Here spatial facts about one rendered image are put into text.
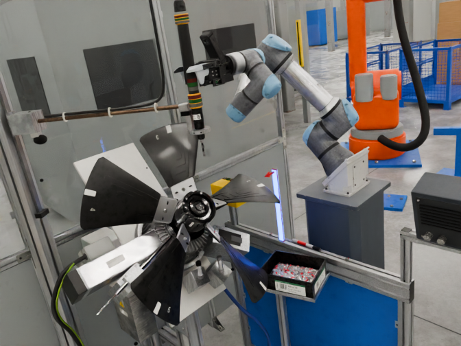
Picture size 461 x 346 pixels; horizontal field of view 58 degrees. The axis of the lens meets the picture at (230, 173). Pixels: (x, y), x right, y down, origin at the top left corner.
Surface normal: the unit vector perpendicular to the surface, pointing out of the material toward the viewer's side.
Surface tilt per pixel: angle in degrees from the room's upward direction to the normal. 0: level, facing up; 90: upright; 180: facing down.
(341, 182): 90
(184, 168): 49
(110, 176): 73
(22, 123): 90
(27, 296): 90
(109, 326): 90
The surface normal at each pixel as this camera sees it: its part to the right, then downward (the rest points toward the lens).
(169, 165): -0.26, -0.26
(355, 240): 0.00, 0.34
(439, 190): -0.31, -0.81
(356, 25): -0.31, 0.46
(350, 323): -0.69, 0.33
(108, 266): 0.45, -0.48
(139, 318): 0.70, 0.15
